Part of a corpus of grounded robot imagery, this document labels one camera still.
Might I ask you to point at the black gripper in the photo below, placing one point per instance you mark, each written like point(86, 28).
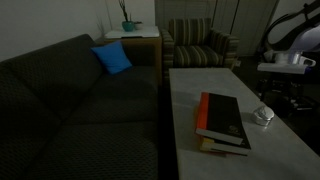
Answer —
point(283, 85)

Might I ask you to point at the round silver metal cup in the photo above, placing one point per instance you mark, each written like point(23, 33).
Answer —
point(263, 112)

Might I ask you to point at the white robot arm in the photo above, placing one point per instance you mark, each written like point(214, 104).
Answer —
point(310, 36)

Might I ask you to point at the shiny silver container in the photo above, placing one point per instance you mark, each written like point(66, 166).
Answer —
point(262, 122)

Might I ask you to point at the black robot stand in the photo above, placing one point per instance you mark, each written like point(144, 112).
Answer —
point(310, 96)

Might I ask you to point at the black book with white pages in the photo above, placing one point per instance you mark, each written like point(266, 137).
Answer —
point(240, 146)

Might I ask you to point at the black book with orange spine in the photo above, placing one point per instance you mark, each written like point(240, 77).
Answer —
point(221, 115)

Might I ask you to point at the light closet door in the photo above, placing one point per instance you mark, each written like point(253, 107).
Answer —
point(253, 26)

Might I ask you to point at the striped armchair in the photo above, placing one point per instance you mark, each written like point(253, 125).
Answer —
point(196, 50)

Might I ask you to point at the window blinds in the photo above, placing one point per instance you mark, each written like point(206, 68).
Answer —
point(183, 10)

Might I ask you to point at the wooden side table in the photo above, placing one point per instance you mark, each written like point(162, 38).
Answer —
point(146, 50)

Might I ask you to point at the small white pot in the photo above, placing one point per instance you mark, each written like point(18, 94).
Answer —
point(138, 25)

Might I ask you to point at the white flat board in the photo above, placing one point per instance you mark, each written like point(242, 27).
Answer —
point(133, 32)

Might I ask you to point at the plant in teal pot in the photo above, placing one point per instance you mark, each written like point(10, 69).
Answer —
point(127, 26)

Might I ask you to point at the blue cushion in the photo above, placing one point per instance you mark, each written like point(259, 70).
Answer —
point(111, 57)

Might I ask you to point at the dark grey fabric sofa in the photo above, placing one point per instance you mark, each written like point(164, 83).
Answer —
point(66, 110)

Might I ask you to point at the silver wrist camera bar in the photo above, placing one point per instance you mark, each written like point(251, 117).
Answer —
point(283, 67)

